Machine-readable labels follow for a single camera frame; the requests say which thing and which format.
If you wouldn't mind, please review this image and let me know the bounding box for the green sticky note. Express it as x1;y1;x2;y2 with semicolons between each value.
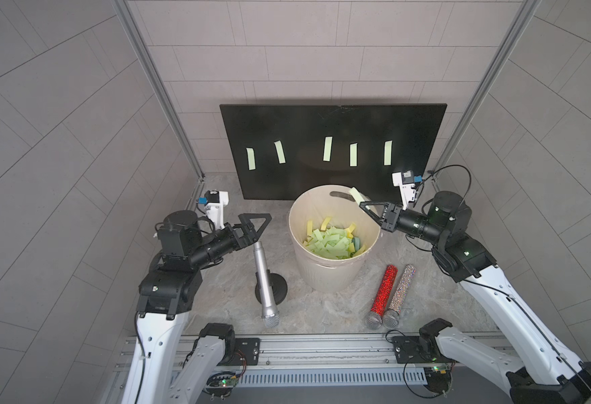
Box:
322;136;334;162
383;141;393;166
274;141;286;164
349;143;358;168
349;187;371;206
246;147;256;171

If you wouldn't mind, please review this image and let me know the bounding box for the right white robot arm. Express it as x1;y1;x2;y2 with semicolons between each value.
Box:
288;185;591;403

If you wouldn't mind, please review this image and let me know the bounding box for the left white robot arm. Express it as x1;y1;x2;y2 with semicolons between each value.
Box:
122;210;272;403

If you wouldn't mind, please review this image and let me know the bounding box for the pile of sticky notes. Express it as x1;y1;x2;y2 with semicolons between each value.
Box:
302;217;367;260

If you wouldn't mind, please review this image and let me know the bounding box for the black flat monitor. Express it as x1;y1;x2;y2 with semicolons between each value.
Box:
220;104;447;202

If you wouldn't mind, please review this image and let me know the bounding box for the cream plastic waste bin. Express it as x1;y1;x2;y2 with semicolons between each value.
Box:
288;185;381;293

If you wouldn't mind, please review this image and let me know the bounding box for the black round microphone base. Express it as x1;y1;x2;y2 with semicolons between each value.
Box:
254;272;288;305

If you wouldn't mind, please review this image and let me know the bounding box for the silver glitter microphone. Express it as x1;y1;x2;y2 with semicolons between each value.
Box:
382;264;416;329

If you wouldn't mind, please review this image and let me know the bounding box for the red glitter microphone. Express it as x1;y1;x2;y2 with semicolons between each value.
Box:
366;264;398;330

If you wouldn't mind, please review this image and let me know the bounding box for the left green circuit board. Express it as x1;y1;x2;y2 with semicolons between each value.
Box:
205;371;241;396

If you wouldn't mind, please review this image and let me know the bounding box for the green circuit board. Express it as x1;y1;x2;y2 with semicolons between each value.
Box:
425;366;453;396
205;371;241;396

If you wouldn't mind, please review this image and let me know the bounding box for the right green circuit board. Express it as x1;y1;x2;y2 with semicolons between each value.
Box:
425;366;453;396

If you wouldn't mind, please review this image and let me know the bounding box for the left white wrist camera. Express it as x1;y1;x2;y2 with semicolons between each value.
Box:
197;190;229;230

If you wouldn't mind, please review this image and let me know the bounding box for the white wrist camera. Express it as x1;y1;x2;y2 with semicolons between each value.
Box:
197;190;229;230
392;170;423;210

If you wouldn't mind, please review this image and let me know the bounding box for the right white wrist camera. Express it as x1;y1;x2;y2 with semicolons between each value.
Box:
392;170;423;210

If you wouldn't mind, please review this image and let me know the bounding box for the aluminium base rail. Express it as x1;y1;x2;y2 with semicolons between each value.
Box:
107;332;529;390

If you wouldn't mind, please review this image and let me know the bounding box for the right aluminium corner post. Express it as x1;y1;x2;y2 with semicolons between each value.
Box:
432;0;541;171

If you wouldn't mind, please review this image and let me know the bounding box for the aluminium corner post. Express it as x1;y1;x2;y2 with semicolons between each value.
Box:
112;0;205;183
432;0;541;171

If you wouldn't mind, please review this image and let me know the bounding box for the left aluminium corner post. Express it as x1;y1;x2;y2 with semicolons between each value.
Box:
112;0;205;183

